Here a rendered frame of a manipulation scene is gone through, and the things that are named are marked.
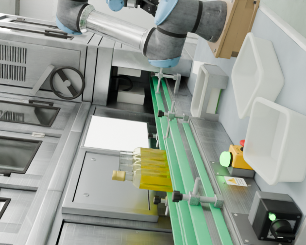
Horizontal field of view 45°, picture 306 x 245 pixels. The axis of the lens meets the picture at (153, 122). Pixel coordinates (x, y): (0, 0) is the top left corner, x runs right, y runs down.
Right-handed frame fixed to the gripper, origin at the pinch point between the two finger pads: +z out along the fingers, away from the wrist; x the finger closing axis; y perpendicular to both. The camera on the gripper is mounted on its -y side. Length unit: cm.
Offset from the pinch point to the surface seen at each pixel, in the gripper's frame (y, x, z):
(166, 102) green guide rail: -16.2, 46.6, 3.8
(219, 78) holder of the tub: -59, 13, 17
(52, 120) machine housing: -16, 67, -56
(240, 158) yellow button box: -109, 17, 15
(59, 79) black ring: 16, 56, -60
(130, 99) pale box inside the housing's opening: 27, 69, -14
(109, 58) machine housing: 19, 39, -31
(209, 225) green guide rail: -132, 22, 3
